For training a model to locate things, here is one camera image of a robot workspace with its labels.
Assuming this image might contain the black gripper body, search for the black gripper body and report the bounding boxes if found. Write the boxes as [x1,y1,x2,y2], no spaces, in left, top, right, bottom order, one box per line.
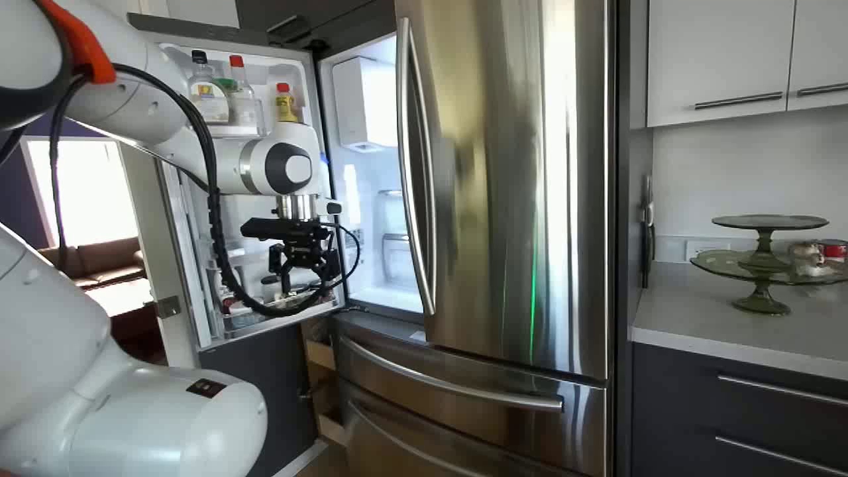
[277,236,343,277]

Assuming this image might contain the black capped bottle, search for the black capped bottle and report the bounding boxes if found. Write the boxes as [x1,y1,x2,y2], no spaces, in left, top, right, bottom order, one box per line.
[186,48,229,128]

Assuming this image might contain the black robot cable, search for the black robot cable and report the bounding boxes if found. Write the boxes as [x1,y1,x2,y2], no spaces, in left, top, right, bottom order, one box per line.
[47,60,366,318]

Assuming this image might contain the grey kitchen countertop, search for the grey kitchen countertop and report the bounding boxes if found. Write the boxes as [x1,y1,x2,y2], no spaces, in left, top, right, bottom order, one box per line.
[627,260,848,383]

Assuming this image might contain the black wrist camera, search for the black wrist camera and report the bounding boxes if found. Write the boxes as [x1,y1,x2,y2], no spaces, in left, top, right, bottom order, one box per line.
[239,215,331,244]

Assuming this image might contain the narrow steel fridge drawer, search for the narrow steel fridge drawer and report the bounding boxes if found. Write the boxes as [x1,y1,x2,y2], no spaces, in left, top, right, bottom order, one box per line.
[331,314,611,471]

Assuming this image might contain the white upper cabinet door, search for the white upper cabinet door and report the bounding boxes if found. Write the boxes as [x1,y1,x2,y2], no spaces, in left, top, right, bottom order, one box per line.
[647,0,795,129]
[786,0,848,114]

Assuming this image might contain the fridge cabinet with white interior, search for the fridge cabinet with white interior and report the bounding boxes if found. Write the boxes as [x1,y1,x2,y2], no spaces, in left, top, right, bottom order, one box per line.
[235,0,430,324]

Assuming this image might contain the bright window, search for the bright window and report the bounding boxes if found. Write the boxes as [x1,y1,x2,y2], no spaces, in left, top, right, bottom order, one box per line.
[19,133,141,252]

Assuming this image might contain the plain steel fridge door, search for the plain steel fridge door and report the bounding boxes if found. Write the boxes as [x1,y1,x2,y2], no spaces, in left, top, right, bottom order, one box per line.
[394,0,615,383]

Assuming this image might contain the steel fridge door with dispenser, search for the steel fridge door with dispenser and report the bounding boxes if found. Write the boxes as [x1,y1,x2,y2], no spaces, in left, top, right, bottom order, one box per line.
[122,24,349,367]

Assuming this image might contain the brown wooden furniture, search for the brown wooden furniture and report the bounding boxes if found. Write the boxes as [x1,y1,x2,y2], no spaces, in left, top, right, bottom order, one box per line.
[39,238,172,357]

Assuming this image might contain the tall steel fridge drawer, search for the tall steel fridge drawer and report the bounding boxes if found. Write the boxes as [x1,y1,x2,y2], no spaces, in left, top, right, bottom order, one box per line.
[341,382,611,477]

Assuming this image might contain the dark base cabinet with drawers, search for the dark base cabinet with drawers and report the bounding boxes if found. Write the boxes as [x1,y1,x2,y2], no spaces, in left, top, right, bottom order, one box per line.
[627,341,848,477]

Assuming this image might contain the red and white treats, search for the red and white treats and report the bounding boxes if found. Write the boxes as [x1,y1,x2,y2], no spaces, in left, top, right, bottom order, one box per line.
[789,238,848,268]

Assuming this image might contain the dark pantry cabinet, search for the dark pantry cabinet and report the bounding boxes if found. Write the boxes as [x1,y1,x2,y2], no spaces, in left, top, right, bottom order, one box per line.
[196,312,353,477]

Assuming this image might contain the green glass tiered stand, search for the green glass tiered stand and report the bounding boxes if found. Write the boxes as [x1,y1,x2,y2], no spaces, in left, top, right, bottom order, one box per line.
[688,211,848,318]

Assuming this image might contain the white bottle with red cap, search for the white bottle with red cap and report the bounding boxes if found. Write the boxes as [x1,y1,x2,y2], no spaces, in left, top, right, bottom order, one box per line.
[223,52,259,128]

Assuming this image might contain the dark hanging utensil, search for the dark hanging utensil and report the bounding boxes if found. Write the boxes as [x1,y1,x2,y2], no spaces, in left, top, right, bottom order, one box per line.
[639,173,659,291]

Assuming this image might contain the yellow bottle with red cap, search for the yellow bottle with red cap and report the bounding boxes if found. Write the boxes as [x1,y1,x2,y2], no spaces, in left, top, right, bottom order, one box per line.
[271,80,304,128]

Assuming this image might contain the orange strap on arm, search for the orange strap on arm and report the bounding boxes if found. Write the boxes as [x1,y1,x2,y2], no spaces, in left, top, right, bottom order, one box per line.
[35,0,119,87]

